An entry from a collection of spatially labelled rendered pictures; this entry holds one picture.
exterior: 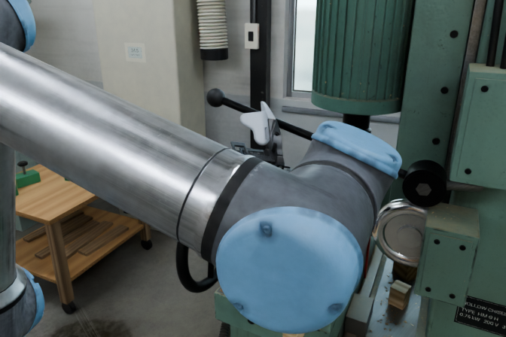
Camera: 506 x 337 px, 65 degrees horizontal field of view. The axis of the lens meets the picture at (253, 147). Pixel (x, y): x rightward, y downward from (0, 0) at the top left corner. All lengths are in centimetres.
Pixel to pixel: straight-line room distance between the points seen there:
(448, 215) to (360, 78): 25
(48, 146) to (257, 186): 18
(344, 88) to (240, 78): 167
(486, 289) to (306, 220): 56
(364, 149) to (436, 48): 34
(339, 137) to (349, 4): 35
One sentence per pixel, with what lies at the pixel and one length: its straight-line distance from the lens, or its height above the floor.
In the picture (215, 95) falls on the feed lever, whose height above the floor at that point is 122.
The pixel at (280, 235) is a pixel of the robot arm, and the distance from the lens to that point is 25.
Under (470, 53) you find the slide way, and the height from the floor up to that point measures 131.
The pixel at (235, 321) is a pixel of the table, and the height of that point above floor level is 85.
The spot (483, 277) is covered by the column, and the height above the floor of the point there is 96.
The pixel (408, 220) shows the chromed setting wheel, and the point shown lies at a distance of 70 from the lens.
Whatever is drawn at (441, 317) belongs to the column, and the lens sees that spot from 83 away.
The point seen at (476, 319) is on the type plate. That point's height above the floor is 88.
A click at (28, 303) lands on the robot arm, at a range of 100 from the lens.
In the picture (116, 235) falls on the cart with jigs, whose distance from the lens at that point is 232.
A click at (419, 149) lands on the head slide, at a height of 115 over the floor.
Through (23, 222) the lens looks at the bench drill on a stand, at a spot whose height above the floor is 6.
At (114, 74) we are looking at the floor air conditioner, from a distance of 245.
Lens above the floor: 138
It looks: 20 degrees down
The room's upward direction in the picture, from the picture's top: straight up
